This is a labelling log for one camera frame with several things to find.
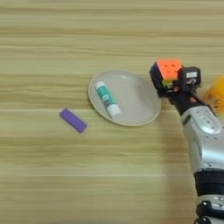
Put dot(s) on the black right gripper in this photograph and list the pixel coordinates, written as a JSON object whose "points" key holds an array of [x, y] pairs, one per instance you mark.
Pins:
{"points": [[183, 102]]}

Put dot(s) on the multicoloured puzzle cube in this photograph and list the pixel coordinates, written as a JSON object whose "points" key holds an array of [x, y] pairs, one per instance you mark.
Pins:
{"points": [[169, 68]]}

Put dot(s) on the round grey plate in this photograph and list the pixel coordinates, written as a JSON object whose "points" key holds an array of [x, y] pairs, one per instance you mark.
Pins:
{"points": [[134, 99]]}

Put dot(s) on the teal and white glue stick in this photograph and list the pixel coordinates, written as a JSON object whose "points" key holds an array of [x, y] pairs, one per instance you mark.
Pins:
{"points": [[106, 97]]}

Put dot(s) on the purple rectangular block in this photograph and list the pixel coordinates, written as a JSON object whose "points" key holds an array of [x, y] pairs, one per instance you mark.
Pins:
{"points": [[73, 120]]}

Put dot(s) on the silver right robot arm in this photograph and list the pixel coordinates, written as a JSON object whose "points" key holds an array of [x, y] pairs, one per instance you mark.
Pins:
{"points": [[207, 145]]}

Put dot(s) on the black box with white label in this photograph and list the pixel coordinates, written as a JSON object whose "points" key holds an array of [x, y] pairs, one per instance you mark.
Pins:
{"points": [[189, 84]]}

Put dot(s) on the orange juice bottle white cap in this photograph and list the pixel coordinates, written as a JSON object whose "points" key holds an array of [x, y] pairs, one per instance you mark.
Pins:
{"points": [[217, 93]]}

